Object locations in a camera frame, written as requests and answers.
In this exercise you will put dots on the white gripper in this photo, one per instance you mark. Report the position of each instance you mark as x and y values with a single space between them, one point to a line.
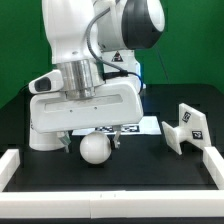
113 104

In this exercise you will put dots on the white lamp bulb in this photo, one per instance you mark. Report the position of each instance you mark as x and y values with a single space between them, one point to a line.
95 148

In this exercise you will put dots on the white lamp base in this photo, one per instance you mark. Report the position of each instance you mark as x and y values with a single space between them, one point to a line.
192 128

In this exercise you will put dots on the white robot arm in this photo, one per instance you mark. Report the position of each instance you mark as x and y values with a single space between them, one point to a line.
86 90

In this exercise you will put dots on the white lamp shade cone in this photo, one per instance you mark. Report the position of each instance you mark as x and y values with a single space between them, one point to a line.
44 141

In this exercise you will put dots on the white marker sheet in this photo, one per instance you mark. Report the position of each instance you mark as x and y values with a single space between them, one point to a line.
147 126

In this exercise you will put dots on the white front fence bar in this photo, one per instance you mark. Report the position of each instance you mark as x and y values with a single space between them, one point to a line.
113 204

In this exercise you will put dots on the white fence bar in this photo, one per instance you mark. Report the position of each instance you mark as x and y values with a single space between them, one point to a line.
113 204
9 162
214 163

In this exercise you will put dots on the white left fence bar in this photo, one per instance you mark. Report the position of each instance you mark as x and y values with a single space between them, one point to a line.
9 162

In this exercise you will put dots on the white right fence bar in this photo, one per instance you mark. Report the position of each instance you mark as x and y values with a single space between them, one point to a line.
214 163

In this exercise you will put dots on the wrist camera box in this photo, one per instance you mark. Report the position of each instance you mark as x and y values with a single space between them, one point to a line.
50 82

